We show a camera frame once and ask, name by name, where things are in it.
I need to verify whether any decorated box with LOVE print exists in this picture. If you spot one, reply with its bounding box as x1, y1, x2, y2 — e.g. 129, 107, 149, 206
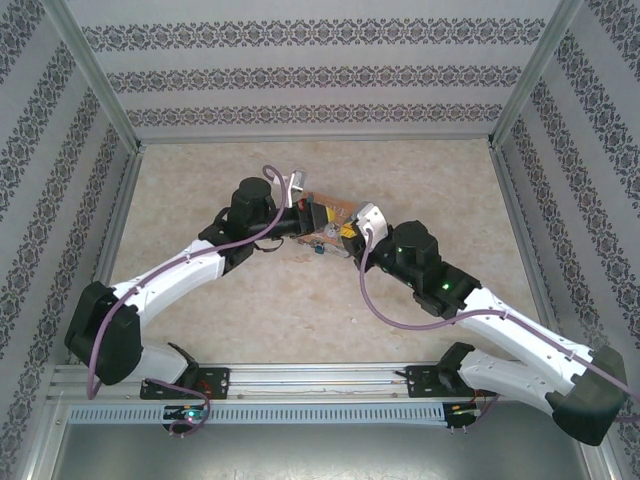
296, 190, 362, 260

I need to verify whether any grey metal sheet panel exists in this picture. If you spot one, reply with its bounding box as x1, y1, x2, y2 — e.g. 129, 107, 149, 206
47, 422, 604, 480

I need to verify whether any aluminium back frame bar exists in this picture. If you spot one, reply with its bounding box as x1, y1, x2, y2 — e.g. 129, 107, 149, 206
133, 130, 497, 147

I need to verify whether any aluminium side frame bar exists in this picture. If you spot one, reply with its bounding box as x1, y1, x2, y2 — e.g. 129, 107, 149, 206
91, 146, 145, 287
488, 143, 557, 326

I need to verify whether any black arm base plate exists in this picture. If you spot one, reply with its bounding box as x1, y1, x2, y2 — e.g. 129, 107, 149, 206
139, 366, 232, 402
405, 364, 497, 400

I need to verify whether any aluminium mounting rail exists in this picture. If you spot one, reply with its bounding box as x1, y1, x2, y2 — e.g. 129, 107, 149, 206
47, 360, 594, 403

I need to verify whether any slotted grey cable duct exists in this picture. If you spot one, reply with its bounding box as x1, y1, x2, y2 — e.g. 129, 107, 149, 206
66, 401, 447, 427

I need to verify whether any aluminium frame post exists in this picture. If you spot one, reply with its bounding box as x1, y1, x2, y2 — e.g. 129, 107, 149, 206
486, 0, 586, 150
39, 0, 144, 154

